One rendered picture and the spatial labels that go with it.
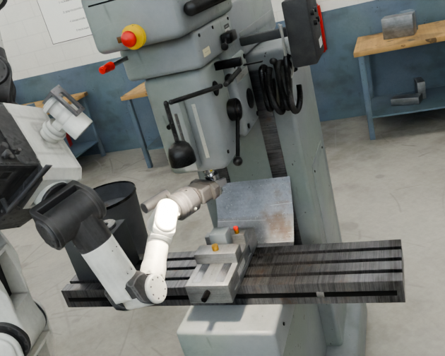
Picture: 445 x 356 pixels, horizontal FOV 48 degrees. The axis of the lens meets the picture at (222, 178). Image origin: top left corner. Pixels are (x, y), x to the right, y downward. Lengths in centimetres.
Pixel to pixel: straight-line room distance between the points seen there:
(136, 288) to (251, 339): 49
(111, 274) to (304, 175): 97
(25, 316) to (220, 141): 79
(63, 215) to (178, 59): 52
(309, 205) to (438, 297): 119
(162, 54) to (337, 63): 444
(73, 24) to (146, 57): 530
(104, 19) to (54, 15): 549
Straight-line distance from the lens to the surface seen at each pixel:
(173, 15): 129
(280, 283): 166
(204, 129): 148
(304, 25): 164
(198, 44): 139
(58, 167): 131
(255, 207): 203
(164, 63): 143
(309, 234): 211
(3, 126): 131
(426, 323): 284
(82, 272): 204
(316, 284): 163
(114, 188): 387
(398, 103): 528
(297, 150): 194
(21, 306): 167
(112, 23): 136
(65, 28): 680
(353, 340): 248
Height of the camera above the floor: 186
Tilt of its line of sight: 22 degrees down
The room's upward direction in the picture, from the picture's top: 15 degrees counter-clockwise
